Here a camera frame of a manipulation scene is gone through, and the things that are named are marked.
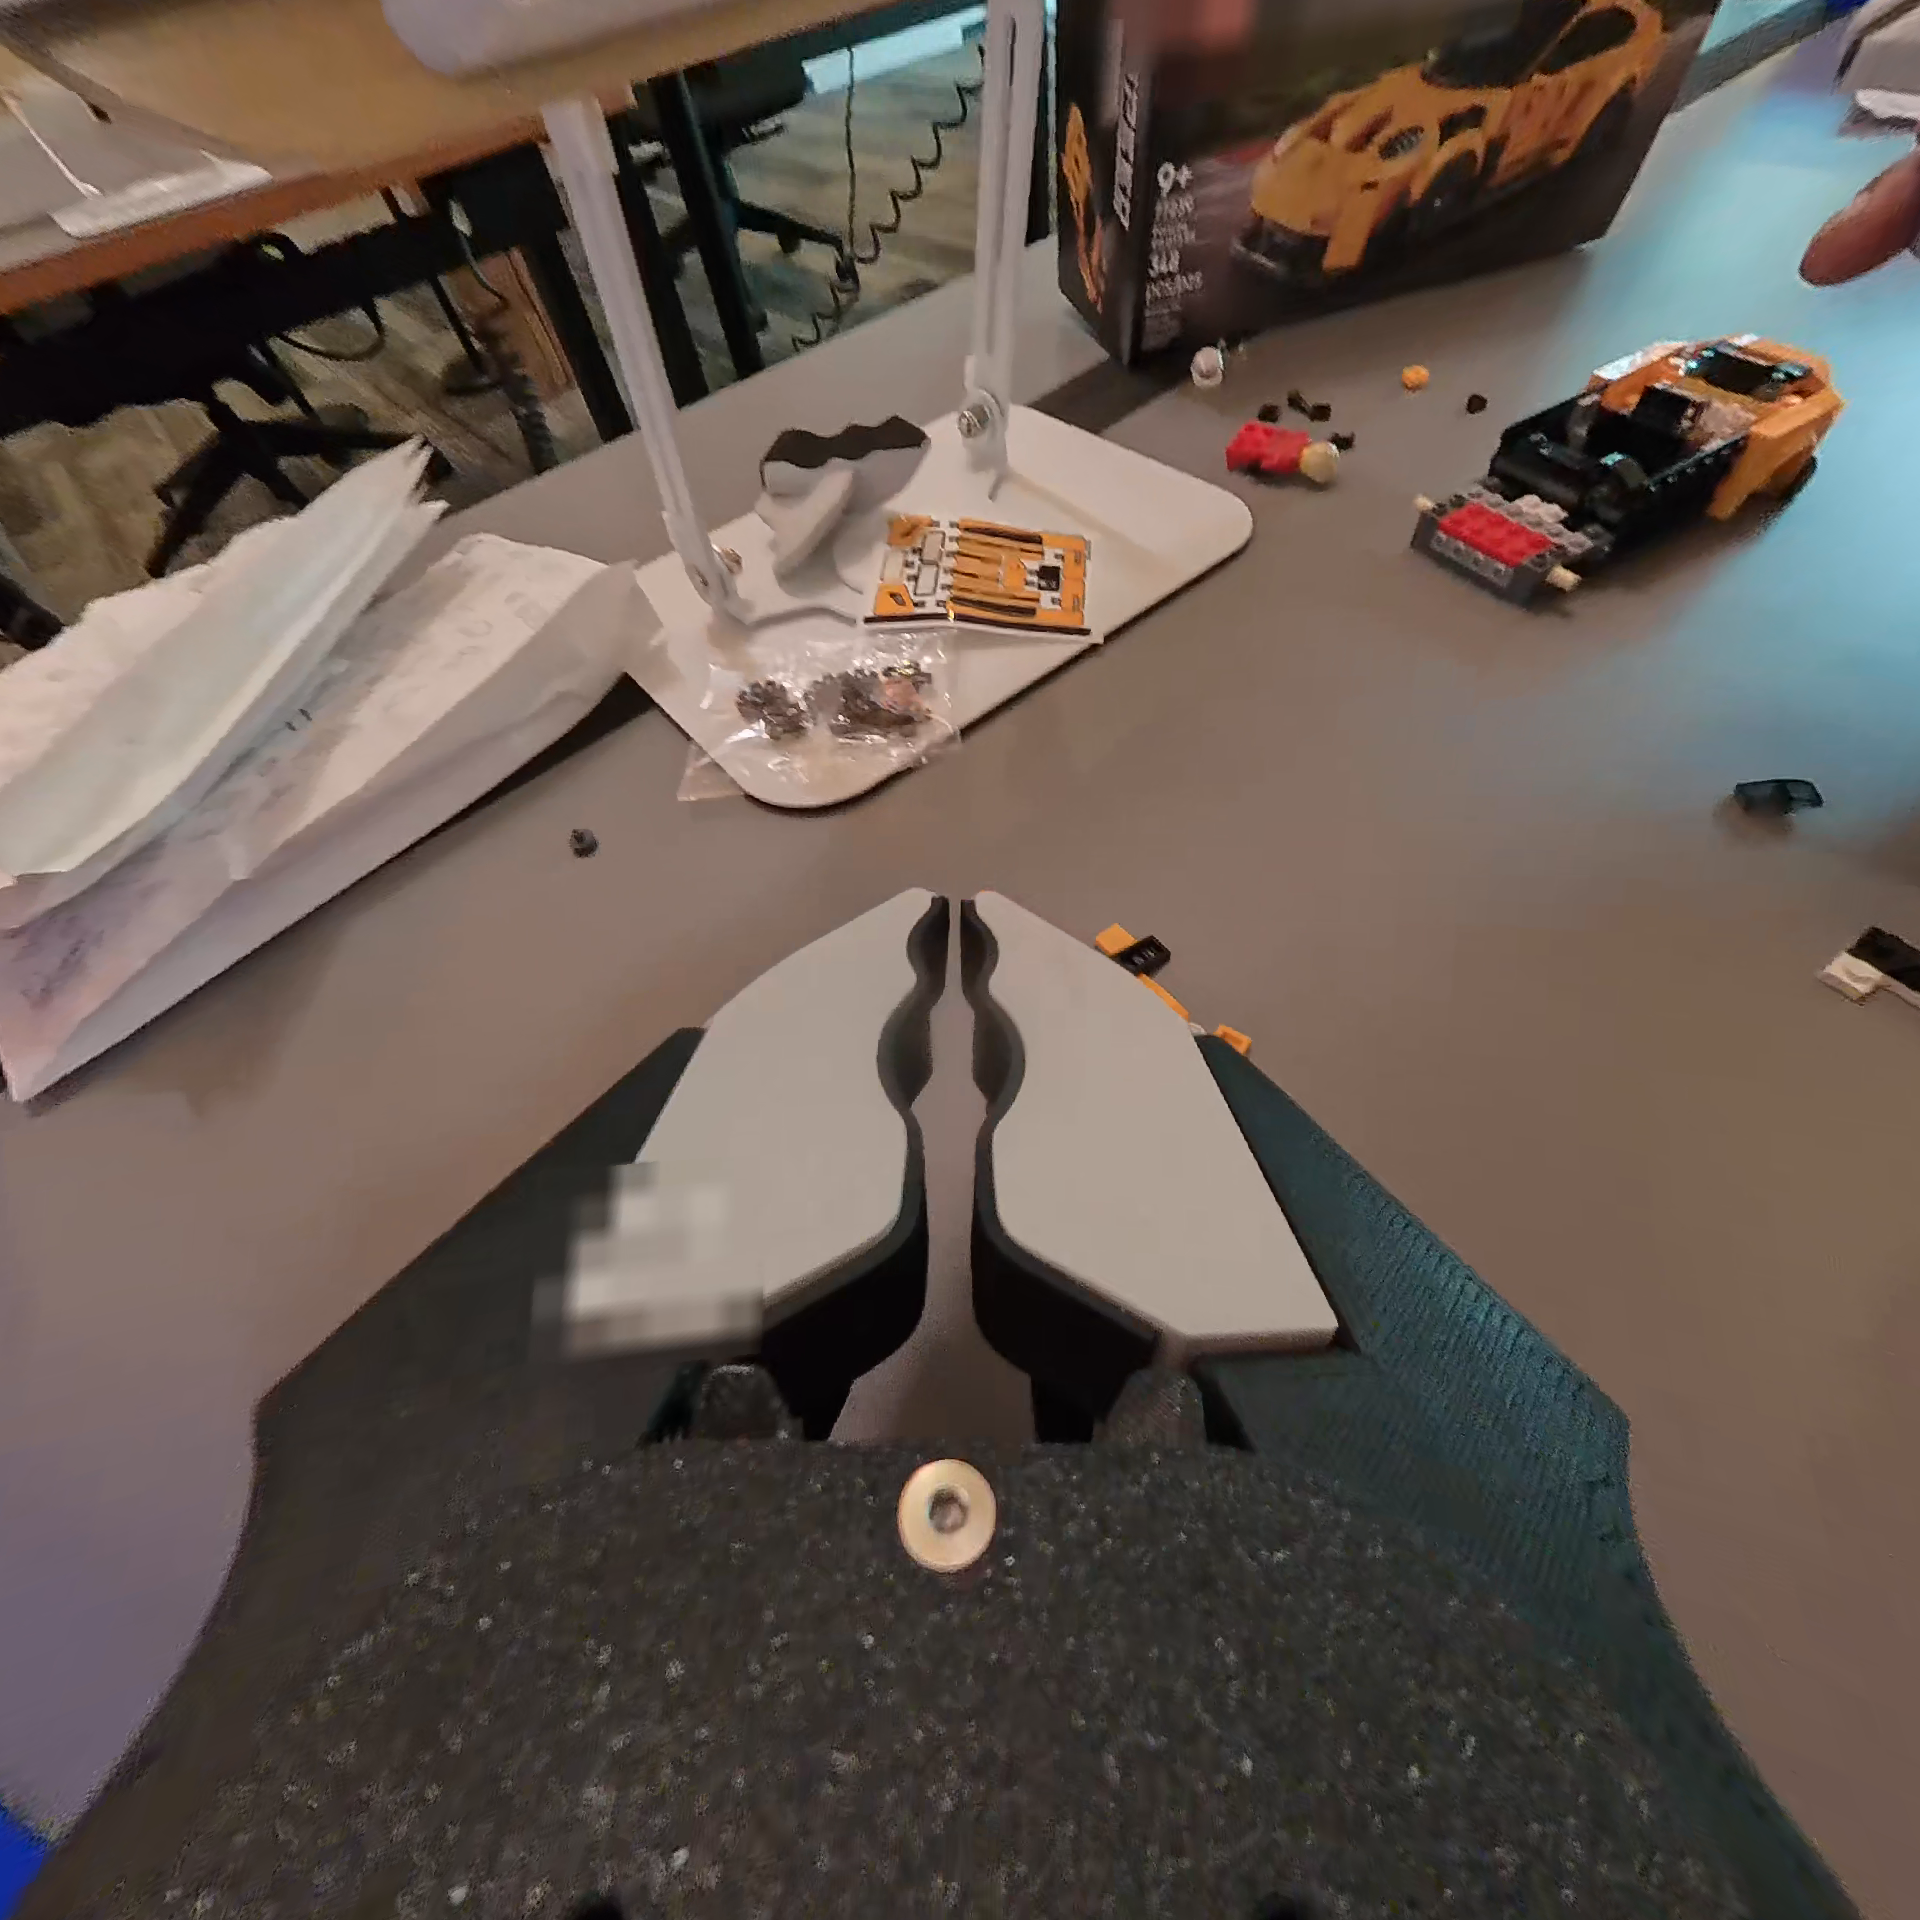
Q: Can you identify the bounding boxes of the coiled black cable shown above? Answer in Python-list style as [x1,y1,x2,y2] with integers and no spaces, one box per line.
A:
[448,193,560,441]
[830,41,964,304]

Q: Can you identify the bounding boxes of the pile of mixed small lego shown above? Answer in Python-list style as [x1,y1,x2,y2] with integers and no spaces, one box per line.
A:
[1093,918,1258,1052]

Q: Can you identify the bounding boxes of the person's right hand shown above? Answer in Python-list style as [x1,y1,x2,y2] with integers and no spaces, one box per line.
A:
[1796,142,1920,290]

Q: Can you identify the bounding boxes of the white paper bags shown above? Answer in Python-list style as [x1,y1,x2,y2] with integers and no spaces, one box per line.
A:
[0,440,640,1105]

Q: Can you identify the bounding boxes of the lego set box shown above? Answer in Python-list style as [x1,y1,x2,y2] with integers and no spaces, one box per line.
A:
[1054,0,1722,368]

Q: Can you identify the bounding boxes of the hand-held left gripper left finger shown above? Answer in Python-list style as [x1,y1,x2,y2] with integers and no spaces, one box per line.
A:
[640,886,950,1441]

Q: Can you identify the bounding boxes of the partly built lego car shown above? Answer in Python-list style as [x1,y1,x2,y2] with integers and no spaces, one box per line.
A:
[1410,336,1846,609]

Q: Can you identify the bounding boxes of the white tray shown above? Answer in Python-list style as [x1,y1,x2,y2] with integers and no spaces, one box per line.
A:
[627,403,1258,816]

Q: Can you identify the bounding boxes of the orange sticker sheet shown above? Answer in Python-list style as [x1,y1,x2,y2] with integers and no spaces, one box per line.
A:
[856,513,1107,648]

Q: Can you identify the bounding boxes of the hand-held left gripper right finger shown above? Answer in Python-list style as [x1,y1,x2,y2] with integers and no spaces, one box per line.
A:
[958,886,1343,1433]

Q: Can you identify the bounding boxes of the black office chair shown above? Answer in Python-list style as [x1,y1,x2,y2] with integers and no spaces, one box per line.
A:
[630,67,851,265]
[0,225,455,633]

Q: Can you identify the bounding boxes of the bag of dark lego parts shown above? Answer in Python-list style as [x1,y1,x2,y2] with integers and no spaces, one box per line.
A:
[675,632,963,804]

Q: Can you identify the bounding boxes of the grey and black lego part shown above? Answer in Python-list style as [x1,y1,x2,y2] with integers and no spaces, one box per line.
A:
[755,417,933,577]

